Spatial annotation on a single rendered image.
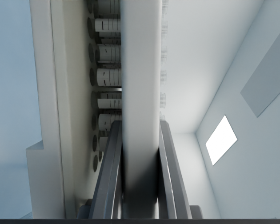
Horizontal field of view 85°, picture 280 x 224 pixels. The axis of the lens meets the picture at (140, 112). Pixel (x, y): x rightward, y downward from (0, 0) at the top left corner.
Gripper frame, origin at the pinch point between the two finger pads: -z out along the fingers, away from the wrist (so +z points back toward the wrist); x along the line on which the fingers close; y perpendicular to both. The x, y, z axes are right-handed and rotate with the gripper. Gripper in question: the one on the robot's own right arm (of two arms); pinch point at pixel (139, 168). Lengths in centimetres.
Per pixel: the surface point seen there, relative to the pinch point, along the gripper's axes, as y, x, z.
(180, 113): 255, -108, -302
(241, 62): 98, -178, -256
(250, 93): 126, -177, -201
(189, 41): 67, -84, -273
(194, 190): 373, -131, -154
